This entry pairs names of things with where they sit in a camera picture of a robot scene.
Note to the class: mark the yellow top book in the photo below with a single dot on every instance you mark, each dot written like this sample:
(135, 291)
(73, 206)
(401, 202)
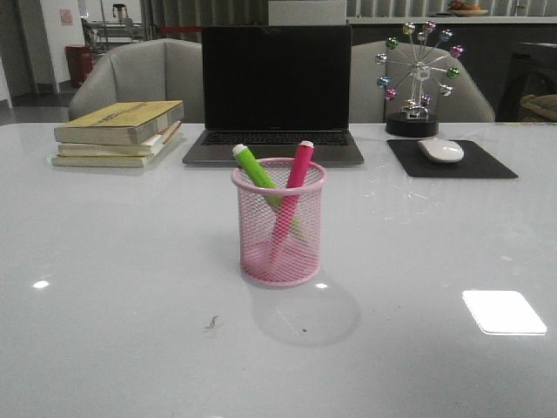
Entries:
(126, 123)

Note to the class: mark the colourful ferris wheel ornament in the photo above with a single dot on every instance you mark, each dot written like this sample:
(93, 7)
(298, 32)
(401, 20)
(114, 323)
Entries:
(414, 119)

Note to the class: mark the black mouse pad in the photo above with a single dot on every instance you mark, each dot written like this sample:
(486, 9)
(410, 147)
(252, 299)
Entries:
(476, 164)

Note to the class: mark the green marker pen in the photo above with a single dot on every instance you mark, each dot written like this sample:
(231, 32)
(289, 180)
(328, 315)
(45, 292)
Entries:
(261, 179)

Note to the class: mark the fruit bowl on counter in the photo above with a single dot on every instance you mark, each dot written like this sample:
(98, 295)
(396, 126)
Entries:
(465, 9)

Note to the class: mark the red barrier belt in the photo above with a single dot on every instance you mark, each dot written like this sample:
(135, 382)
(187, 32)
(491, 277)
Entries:
(179, 29)

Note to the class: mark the grey open laptop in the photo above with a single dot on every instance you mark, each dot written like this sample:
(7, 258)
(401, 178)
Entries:
(271, 87)

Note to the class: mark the pink mesh pen holder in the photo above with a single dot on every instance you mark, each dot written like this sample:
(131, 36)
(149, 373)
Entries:
(298, 260)

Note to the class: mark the grey armchair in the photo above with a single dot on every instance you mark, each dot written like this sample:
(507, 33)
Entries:
(163, 69)
(466, 104)

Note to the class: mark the middle cream book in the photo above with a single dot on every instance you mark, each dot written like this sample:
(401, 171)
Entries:
(151, 146)

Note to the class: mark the pink marker pen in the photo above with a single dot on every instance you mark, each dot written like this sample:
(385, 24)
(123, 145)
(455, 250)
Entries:
(300, 164)

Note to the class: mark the white computer mouse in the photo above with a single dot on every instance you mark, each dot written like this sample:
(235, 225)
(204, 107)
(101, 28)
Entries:
(441, 150)

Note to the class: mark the red trash bin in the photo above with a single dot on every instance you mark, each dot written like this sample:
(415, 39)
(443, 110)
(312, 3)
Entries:
(79, 60)

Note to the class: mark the grey left armchair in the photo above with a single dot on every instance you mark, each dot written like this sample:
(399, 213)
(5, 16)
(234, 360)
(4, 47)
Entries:
(163, 69)

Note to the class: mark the bottom yellow-edged book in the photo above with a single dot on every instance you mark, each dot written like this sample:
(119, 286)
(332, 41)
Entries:
(109, 161)

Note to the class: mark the grey right armchair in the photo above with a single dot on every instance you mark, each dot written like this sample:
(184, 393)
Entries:
(466, 104)

